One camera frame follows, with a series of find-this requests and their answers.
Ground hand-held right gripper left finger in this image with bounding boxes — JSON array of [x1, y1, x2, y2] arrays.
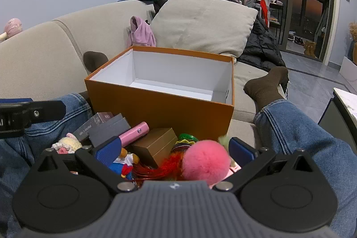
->
[[36, 136, 139, 195]]

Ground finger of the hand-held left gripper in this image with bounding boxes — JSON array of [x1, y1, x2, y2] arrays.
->
[[0, 98, 34, 105], [0, 101, 66, 140]]

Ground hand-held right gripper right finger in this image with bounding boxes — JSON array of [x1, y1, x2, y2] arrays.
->
[[213, 137, 315, 195]]

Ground bear doll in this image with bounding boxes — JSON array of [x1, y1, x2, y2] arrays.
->
[[112, 147, 140, 180]]

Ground pink pompom with green tuft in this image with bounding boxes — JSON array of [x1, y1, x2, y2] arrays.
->
[[182, 135, 232, 182]]

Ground crocheted pink white pig doll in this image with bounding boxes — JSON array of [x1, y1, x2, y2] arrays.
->
[[52, 133, 83, 155]]

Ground red feather toy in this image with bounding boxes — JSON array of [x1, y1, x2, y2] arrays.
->
[[134, 151, 186, 182]]

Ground orange cardboard box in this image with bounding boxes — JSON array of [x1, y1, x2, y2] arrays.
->
[[84, 46, 235, 141]]

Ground grey box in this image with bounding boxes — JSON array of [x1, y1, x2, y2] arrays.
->
[[89, 114, 131, 148]]

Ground person's left jeans leg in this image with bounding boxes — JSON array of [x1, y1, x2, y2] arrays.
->
[[0, 93, 94, 238]]

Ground person's jeans leg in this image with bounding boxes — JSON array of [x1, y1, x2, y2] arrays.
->
[[0, 93, 94, 238], [255, 100, 357, 238]]

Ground dark card box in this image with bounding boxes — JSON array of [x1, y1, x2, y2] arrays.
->
[[73, 112, 115, 143]]

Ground pink cylinder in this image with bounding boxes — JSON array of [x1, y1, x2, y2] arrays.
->
[[118, 122, 150, 147]]

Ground beige sofa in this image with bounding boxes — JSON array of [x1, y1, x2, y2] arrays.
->
[[0, 0, 288, 144]]

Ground small brown box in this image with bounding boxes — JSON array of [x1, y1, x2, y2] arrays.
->
[[131, 128, 178, 169]]

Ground green yellow round toy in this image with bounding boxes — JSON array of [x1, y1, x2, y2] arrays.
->
[[171, 133, 199, 153]]

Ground person's right jeans leg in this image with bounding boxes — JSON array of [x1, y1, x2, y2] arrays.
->
[[255, 100, 357, 238]]

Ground person's right socked foot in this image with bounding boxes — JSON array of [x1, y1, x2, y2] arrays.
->
[[243, 66, 289, 113]]

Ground person's socked foot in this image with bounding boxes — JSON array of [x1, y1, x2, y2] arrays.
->
[[83, 51, 109, 75], [243, 66, 289, 113]]

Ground person's left socked foot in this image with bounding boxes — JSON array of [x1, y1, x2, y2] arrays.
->
[[83, 51, 109, 75]]

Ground pink plush toy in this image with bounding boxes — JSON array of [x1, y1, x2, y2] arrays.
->
[[0, 18, 23, 43]]

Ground black puffer jacket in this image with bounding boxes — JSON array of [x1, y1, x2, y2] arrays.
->
[[237, 16, 287, 73]]

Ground white marble table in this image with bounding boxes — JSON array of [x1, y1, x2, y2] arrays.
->
[[318, 87, 357, 144]]

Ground purple cloth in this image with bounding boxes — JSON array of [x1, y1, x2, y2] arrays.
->
[[127, 16, 157, 48]]

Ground brown boots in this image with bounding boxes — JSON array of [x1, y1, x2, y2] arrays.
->
[[304, 41, 317, 56]]

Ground black shelf rack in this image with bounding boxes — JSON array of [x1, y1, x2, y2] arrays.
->
[[268, 0, 285, 38]]

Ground white board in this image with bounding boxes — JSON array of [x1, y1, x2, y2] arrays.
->
[[339, 56, 357, 88]]

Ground beige cushion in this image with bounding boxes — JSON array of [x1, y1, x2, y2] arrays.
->
[[151, 0, 258, 58]]

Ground red cloth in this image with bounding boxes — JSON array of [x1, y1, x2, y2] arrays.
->
[[260, 0, 270, 27]]

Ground glass balcony door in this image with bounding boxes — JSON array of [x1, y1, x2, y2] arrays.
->
[[237, 0, 336, 60]]

